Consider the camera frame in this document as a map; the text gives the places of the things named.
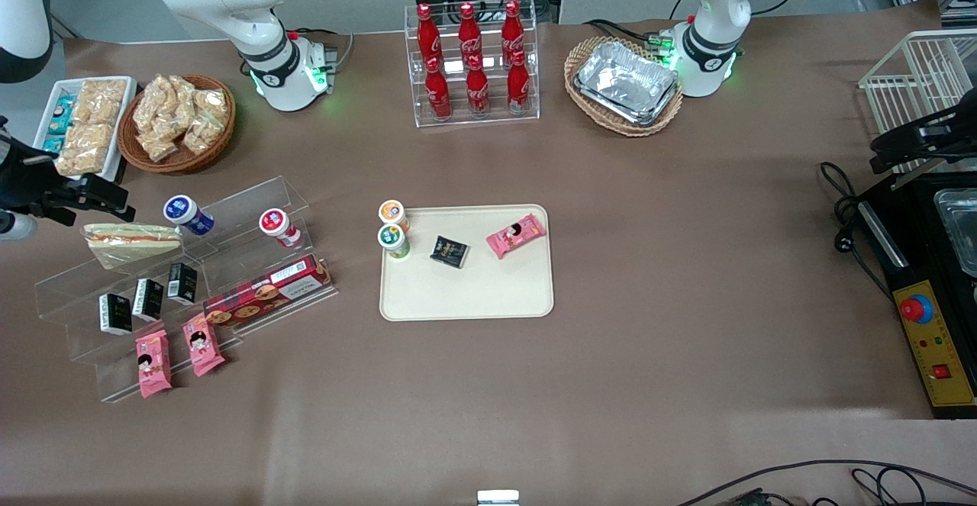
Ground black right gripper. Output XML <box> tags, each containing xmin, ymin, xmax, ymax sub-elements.
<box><xmin>0</xmin><ymin>118</ymin><xmax>137</xmax><ymax>225</ymax></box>

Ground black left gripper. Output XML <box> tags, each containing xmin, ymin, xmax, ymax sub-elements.
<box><xmin>870</xmin><ymin>102</ymin><xmax>977</xmax><ymax>175</ymax></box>

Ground triangle sandwich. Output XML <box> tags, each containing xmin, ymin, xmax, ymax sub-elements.
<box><xmin>82</xmin><ymin>223</ymin><xmax>184</xmax><ymax>270</ymax></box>

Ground aluminium foil tray stack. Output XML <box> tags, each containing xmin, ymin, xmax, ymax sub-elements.
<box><xmin>574</xmin><ymin>40</ymin><xmax>680</xmax><ymax>127</ymax></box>

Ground beige plastic tray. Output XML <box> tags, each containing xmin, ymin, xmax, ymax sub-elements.
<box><xmin>379</xmin><ymin>204</ymin><xmax>555</xmax><ymax>322</ymax></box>

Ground silver metal bar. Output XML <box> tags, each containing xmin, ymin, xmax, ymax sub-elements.
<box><xmin>892</xmin><ymin>169</ymin><xmax>947</xmax><ymax>190</ymax></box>

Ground blue lid yogurt cup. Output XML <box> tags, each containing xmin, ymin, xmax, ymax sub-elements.
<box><xmin>163</xmin><ymin>195</ymin><xmax>216</xmax><ymax>237</ymax></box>

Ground dark brown wicker basket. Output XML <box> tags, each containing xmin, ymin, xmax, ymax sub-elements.
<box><xmin>117</xmin><ymin>73</ymin><xmax>237</xmax><ymax>176</ymax></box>

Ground white rectangular dish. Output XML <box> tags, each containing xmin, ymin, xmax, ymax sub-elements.
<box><xmin>32</xmin><ymin>76</ymin><xmax>138</xmax><ymax>184</ymax></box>

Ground steel food container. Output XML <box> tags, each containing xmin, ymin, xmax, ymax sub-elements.
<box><xmin>933</xmin><ymin>188</ymin><xmax>977</xmax><ymax>278</ymax></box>

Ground small black carton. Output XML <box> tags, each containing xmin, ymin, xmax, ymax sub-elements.
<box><xmin>166</xmin><ymin>263</ymin><xmax>198</xmax><ymax>306</ymax></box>
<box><xmin>99</xmin><ymin>293</ymin><xmax>134</xmax><ymax>336</ymax></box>
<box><xmin>133</xmin><ymin>279</ymin><xmax>164</xmax><ymax>321</ymax></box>

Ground black sealing machine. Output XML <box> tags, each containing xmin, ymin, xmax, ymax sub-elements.
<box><xmin>855</xmin><ymin>174</ymin><xmax>977</xmax><ymax>421</ymax></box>

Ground clear acrylic stepped shelf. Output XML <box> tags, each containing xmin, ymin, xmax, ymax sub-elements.
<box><xmin>34</xmin><ymin>176</ymin><xmax>340</xmax><ymax>404</ymax></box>

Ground red emergency stop button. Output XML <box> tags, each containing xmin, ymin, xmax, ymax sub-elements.
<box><xmin>899</xmin><ymin>294</ymin><xmax>934</xmax><ymax>324</ymax></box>

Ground red lid yogurt cup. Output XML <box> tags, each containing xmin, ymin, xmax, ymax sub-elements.
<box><xmin>258</xmin><ymin>208</ymin><xmax>302</xmax><ymax>249</ymax></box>

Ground pink snack pack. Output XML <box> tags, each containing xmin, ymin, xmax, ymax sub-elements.
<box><xmin>182</xmin><ymin>313</ymin><xmax>227</xmax><ymax>377</ymax></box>
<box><xmin>486</xmin><ymin>214</ymin><xmax>547</xmax><ymax>259</ymax></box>
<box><xmin>136</xmin><ymin>329</ymin><xmax>173</xmax><ymax>398</ymax></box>

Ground red cookie box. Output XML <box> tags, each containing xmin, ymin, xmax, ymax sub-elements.
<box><xmin>202</xmin><ymin>255</ymin><xmax>334</xmax><ymax>331</ymax></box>

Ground yellow control panel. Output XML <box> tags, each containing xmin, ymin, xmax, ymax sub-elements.
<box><xmin>893</xmin><ymin>280</ymin><xmax>976</xmax><ymax>408</ymax></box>

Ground light wicker basket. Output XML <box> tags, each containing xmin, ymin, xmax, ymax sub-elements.
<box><xmin>564</xmin><ymin>36</ymin><xmax>685</xmax><ymax>137</ymax></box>

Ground orange lid yogurt cup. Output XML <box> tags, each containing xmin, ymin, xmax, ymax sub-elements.
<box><xmin>379</xmin><ymin>200</ymin><xmax>410</xmax><ymax>232</ymax></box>

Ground green lid yogurt cup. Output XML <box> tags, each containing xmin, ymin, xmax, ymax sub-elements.
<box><xmin>377</xmin><ymin>224</ymin><xmax>411</xmax><ymax>261</ymax></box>

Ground clear acrylic bottle rack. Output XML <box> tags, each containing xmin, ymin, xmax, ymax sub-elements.
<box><xmin>405</xmin><ymin>2</ymin><xmax>541</xmax><ymax>128</ymax></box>

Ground black snack pouch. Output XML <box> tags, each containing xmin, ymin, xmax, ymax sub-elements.
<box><xmin>430</xmin><ymin>235</ymin><xmax>470</xmax><ymax>269</ymax></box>

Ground red cola bottle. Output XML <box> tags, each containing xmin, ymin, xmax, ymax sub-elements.
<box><xmin>466</xmin><ymin>54</ymin><xmax>491</xmax><ymax>116</ymax></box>
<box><xmin>416</xmin><ymin>4</ymin><xmax>442</xmax><ymax>64</ymax></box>
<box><xmin>507</xmin><ymin>50</ymin><xmax>531</xmax><ymax>114</ymax></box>
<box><xmin>501</xmin><ymin>0</ymin><xmax>526</xmax><ymax>60</ymax></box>
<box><xmin>425</xmin><ymin>56</ymin><xmax>453</xmax><ymax>120</ymax></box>
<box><xmin>458</xmin><ymin>2</ymin><xmax>483</xmax><ymax>63</ymax></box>

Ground black power cable with plug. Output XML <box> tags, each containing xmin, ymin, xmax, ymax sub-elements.
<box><xmin>819</xmin><ymin>161</ymin><xmax>898</xmax><ymax>301</ymax></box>

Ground silver machine handle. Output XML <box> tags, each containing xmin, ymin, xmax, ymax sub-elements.
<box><xmin>859</xmin><ymin>201</ymin><xmax>909</xmax><ymax>269</ymax></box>

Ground white wire basket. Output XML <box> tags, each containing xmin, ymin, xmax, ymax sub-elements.
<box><xmin>859</xmin><ymin>29</ymin><xmax>977</xmax><ymax>175</ymax></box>

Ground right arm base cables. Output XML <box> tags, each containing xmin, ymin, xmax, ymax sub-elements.
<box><xmin>294</xmin><ymin>27</ymin><xmax>356</xmax><ymax>72</ymax></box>

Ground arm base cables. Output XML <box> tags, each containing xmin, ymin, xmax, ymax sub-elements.
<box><xmin>584</xmin><ymin>18</ymin><xmax>676</xmax><ymax>47</ymax></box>
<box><xmin>294</xmin><ymin>27</ymin><xmax>356</xmax><ymax>72</ymax></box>

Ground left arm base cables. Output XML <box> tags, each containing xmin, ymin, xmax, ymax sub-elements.
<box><xmin>584</xmin><ymin>18</ymin><xmax>676</xmax><ymax>47</ymax></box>

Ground long black cable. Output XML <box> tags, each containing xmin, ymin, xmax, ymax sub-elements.
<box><xmin>676</xmin><ymin>459</ymin><xmax>977</xmax><ymax>506</ymax></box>

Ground looped black cable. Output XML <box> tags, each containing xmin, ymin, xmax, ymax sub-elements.
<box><xmin>851</xmin><ymin>466</ymin><xmax>932</xmax><ymax>506</ymax></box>

